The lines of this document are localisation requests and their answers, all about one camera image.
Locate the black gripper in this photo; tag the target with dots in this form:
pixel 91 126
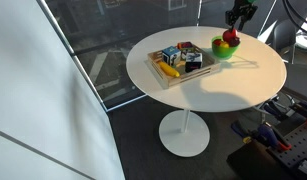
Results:
pixel 243 6

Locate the brown plum toy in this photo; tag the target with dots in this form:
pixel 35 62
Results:
pixel 234 42

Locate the red apple toy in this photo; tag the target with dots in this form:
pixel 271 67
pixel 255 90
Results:
pixel 230 34

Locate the yellow lemon toy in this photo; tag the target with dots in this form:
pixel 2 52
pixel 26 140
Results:
pixel 224 44

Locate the small red fruit toy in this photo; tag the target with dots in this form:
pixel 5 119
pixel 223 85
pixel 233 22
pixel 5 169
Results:
pixel 217 42

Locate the green plastic bowl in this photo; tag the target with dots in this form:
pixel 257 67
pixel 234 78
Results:
pixel 225 53

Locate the yellow banana toy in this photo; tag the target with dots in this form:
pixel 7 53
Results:
pixel 169 69

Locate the grey chair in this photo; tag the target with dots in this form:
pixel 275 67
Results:
pixel 283 36

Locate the red purple picture cube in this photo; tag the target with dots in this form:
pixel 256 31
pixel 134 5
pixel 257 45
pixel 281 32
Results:
pixel 184 45

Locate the white green picture cube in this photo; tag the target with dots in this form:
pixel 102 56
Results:
pixel 187 53

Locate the black white picture cube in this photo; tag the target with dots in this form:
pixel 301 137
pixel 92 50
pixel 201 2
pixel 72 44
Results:
pixel 194 61

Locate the white round side table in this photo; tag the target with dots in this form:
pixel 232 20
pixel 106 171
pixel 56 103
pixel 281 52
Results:
pixel 304 41

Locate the blue white picture cube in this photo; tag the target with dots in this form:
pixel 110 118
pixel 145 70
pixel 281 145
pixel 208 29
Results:
pixel 171 55

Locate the white slatted rack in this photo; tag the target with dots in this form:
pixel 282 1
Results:
pixel 174 81

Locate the blue orange spring clamp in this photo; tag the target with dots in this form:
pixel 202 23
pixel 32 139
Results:
pixel 271 136

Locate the black perforated board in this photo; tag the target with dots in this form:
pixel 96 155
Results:
pixel 294 150

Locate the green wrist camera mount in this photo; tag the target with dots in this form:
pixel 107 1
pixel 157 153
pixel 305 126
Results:
pixel 251 1

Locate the white table pedestal base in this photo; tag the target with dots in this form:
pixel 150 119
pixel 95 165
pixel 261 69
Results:
pixel 184 136

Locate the white window frame bar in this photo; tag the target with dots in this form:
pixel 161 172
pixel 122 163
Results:
pixel 73 55

